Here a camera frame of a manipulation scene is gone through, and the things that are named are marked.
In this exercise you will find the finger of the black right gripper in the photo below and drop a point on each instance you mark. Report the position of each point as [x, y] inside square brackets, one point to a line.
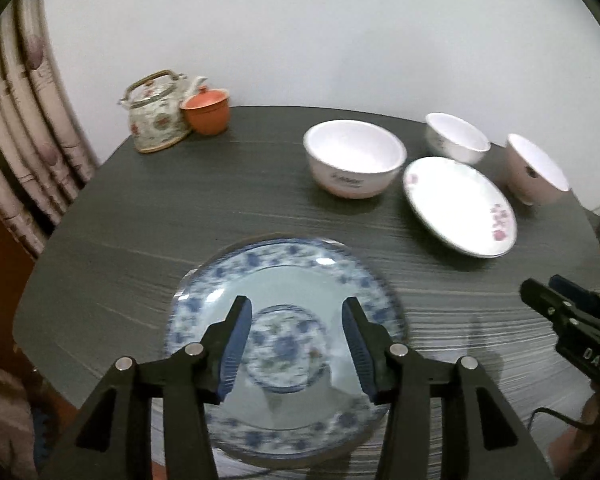
[585, 300]
[548, 303]

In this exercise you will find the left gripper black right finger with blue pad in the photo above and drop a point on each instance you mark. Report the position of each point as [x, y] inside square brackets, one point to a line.
[482, 437]

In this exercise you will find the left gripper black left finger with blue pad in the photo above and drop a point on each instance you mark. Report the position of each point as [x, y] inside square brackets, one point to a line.
[110, 437]

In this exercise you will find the round blue floral plate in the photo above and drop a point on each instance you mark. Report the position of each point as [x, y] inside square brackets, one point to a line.
[296, 397]

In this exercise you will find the right hand holding gripper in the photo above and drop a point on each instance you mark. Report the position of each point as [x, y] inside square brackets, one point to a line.
[576, 453]

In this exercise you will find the pink bowl white inside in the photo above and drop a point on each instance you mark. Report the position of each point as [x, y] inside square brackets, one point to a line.
[532, 176]

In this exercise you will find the white plate pink roses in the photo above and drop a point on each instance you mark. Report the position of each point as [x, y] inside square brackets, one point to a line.
[460, 206]

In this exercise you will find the small white Dog bowl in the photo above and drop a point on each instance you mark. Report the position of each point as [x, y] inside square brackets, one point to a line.
[452, 137]

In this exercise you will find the large white pink Rabbit bowl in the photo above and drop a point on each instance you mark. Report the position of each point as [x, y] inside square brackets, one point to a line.
[352, 159]

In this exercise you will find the beige patterned curtain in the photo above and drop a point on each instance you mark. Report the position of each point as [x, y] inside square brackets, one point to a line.
[44, 159]

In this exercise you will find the floral ceramic teapot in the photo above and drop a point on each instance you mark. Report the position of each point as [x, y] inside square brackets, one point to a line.
[154, 111]

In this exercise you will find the orange lidded tea cup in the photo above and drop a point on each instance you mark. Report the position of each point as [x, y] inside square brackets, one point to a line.
[208, 111]

